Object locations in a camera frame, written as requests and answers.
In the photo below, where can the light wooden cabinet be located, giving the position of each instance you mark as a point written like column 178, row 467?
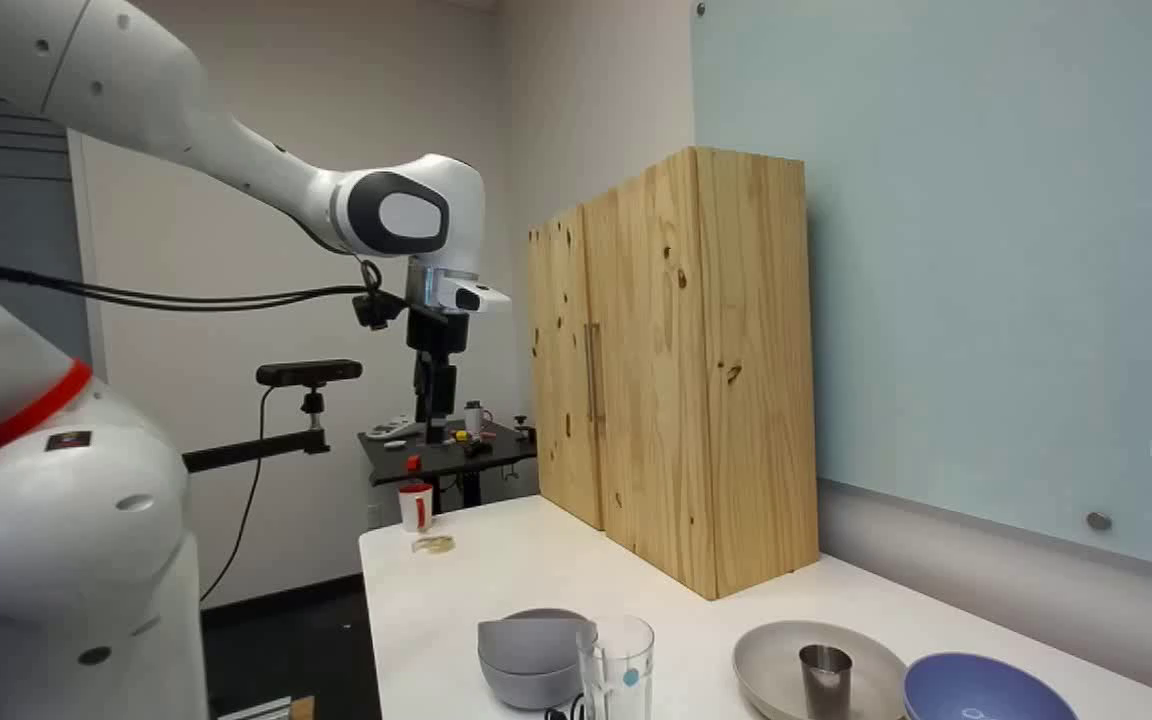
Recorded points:
column 681, row 373

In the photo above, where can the black camera bar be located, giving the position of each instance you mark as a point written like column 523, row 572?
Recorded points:
column 310, row 373

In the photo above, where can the whiteboard mounting screw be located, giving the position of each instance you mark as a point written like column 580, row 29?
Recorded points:
column 1097, row 521

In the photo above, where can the clear drinking glass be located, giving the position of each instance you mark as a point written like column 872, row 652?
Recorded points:
column 621, row 675

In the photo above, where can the small tape roll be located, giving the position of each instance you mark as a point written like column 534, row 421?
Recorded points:
column 434, row 547

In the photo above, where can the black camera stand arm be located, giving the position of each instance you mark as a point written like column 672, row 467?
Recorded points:
column 259, row 450

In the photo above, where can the beige plate holding metal cup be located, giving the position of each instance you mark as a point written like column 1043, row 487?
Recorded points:
column 769, row 667

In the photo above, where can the frosted glass whiteboard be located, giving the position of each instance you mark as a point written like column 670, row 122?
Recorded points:
column 978, row 265

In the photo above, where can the gray bowl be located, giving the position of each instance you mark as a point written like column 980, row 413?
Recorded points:
column 528, row 660

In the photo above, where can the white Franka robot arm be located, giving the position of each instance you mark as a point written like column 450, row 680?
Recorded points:
column 69, row 534

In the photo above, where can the blue bowl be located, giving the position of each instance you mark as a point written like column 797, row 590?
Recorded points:
column 980, row 689

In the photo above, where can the black side table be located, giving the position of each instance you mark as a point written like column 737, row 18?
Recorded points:
column 450, row 461

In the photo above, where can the white small bottle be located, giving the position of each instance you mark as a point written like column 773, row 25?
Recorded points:
column 472, row 418

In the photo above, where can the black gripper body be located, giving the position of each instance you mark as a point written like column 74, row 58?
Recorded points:
column 436, row 343

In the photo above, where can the small metal cup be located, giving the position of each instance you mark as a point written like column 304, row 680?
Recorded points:
column 824, row 680

